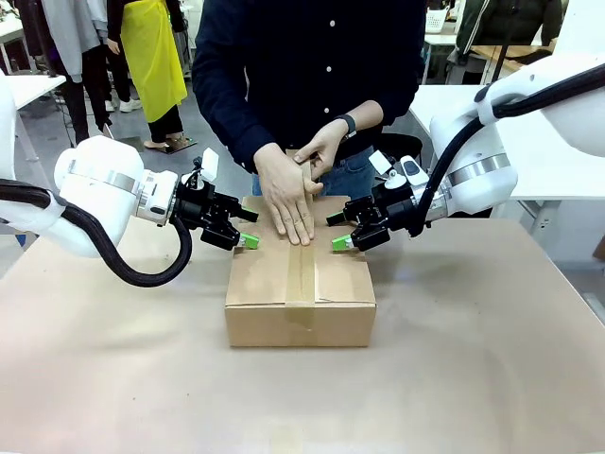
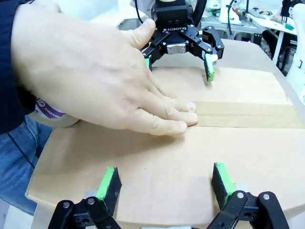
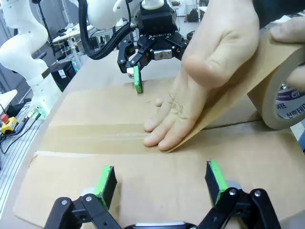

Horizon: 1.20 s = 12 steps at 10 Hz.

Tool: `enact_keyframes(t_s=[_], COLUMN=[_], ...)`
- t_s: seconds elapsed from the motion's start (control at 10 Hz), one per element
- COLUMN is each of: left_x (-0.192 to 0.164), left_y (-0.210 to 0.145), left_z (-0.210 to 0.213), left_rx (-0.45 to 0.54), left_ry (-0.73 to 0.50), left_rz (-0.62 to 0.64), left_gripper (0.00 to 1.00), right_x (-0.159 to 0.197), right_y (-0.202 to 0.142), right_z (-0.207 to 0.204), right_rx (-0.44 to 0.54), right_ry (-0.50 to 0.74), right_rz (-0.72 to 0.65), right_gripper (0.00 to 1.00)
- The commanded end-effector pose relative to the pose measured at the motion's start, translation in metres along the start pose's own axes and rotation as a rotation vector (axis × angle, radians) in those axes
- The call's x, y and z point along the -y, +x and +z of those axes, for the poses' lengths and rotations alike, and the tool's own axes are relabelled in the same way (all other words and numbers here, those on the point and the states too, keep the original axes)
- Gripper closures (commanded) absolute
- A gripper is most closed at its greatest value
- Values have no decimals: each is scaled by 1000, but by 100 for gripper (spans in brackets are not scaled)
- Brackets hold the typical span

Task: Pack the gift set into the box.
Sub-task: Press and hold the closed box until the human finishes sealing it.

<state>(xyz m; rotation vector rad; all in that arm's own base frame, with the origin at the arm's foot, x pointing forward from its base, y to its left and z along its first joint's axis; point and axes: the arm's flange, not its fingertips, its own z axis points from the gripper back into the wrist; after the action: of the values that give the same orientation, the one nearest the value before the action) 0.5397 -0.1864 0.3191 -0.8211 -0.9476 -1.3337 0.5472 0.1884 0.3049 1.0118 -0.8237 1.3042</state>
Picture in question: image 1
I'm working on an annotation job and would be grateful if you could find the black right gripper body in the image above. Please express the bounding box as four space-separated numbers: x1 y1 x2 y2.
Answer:
360 185 421 243

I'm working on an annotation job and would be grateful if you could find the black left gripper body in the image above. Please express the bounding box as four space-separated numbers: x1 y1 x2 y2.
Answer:
172 181 241 251

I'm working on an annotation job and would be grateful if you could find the brown cardboard shipping box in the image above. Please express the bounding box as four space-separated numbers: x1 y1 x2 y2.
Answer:
223 194 379 349

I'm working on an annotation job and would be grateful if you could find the person's right forearm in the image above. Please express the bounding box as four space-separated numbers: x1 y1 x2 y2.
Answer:
192 79 278 174

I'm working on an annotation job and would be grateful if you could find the person's right hand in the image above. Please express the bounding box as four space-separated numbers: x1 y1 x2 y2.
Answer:
252 141 325 247

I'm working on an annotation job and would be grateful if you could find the person's left hand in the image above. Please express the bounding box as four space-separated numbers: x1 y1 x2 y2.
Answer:
293 119 352 183

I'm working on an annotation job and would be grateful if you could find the brown tape strip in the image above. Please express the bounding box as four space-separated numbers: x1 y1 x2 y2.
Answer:
283 236 319 332

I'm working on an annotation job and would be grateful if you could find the black wristwatch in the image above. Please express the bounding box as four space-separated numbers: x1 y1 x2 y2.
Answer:
337 113 358 141

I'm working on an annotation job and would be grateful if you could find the person in dark shirt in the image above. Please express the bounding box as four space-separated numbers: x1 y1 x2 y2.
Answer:
190 0 427 198

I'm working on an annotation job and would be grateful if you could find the bystander in yellow apron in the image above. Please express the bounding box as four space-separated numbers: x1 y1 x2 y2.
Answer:
105 0 198 153

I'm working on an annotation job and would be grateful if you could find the black stand pole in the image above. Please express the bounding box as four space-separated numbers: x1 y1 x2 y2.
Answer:
500 0 512 77

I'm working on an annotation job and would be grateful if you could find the white laundry basket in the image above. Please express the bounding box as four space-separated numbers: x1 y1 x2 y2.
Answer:
424 6 451 35

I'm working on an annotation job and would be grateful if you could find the wooden work table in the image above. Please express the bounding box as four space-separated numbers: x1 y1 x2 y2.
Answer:
469 43 555 63

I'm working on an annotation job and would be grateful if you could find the white side table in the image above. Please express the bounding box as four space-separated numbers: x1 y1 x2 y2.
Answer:
0 72 68 111

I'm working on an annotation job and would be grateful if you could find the bystander in grey coat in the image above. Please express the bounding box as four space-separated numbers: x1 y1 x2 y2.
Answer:
39 0 115 146

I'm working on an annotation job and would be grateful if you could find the bystander in dark striped jacket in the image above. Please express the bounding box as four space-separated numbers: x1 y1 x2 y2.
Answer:
455 0 564 56

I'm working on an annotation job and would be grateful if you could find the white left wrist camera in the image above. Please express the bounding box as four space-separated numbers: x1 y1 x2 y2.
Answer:
199 147 221 183

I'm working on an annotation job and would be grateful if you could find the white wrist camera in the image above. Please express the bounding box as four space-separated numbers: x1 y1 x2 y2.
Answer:
199 147 221 183
367 149 394 177

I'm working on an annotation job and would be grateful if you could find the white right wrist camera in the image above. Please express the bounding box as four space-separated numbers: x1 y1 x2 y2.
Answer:
367 149 394 177

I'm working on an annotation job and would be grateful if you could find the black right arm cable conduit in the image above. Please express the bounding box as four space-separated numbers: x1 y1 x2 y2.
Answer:
407 62 605 238

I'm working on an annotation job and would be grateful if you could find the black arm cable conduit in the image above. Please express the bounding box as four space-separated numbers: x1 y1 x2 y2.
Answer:
0 178 195 288
407 62 605 238

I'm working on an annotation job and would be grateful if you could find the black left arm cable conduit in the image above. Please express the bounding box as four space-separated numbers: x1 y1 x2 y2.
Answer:
0 178 195 288

